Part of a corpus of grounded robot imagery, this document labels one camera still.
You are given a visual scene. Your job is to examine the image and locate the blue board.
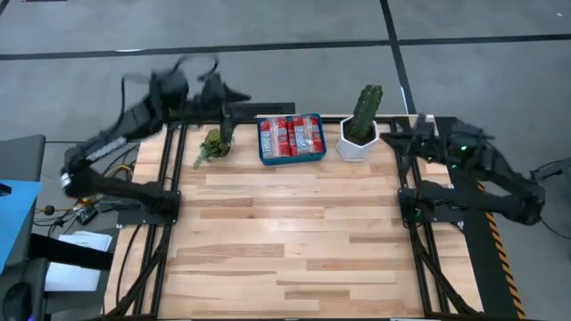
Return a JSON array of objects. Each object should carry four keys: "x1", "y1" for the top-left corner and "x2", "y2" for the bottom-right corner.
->
[{"x1": 0, "y1": 179, "x2": 42, "y2": 273}]

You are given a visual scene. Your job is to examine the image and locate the blue plastic basket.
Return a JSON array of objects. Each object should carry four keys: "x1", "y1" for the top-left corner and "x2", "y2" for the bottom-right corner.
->
[{"x1": 256, "y1": 112, "x2": 327, "y2": 167}]

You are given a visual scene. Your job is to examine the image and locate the white hexagonal plant pot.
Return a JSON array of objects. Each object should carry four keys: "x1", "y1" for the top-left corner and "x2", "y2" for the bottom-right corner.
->
[{"x1": 335, "y1": 115, "x2": 380, "y2": 162}]

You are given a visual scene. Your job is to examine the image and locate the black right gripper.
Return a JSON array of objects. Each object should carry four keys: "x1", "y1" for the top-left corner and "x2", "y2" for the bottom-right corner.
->
[{"x1": 381, "y1": 122, "x2": 456, "y2": 162}]

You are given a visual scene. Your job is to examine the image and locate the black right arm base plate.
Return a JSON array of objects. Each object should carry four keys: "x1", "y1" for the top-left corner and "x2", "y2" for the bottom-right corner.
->
[{"x1": 398, "y1": 186, "x2": 465, "y2": 224}]

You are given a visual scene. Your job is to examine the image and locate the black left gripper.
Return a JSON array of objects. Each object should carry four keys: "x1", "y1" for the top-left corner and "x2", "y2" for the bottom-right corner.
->
[{"x1": 195, "y1": 70, "x2": 252, "y2": 144}]

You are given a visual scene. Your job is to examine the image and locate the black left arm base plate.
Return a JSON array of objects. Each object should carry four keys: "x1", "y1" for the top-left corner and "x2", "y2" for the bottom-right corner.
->
[{"x1": 116, "y1": 190, "x2": 182, "y2": 226}]

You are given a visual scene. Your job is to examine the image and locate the black flat bar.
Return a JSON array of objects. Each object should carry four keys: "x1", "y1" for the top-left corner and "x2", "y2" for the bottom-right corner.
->
[{"x1": 29, "y1": 233, "x2": 115, "y2": 271}]

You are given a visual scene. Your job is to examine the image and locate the white paper sheets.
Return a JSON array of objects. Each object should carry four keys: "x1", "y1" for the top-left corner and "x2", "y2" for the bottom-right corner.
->
[{"x1": 44, "y1": 230, "x2": 113, "y2": 293}]

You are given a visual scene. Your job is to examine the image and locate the black mat with hazard stripes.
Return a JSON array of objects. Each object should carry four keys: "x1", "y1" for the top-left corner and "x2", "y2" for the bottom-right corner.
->
[{"x1": 434, "y1": 116, "x2": 527, "y2": 320}]

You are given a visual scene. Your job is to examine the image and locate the red clear popcorn bag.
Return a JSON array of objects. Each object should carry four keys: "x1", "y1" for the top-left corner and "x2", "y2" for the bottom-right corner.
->
[
  {"x1": 305, "y1": 114, "x2": 324, "y2": 153},
  {"x1": 259, "y1": 117, "x2": 290, "y2": 161},
  {"x1": 287, "y1": 116, "x2": 311, "y2": 157}
]

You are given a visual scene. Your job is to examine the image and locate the thin black floor cable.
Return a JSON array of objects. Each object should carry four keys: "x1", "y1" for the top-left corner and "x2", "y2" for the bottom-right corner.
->
[{"x1": 528, "y1": 160, "x2": 571, "y2": 242}]

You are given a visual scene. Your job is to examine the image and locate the small green succulent plant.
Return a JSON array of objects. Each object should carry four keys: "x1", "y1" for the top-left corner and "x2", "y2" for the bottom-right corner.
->
[{"x1": 192, "y1": 128, "x2": 236, "y2": 169}]

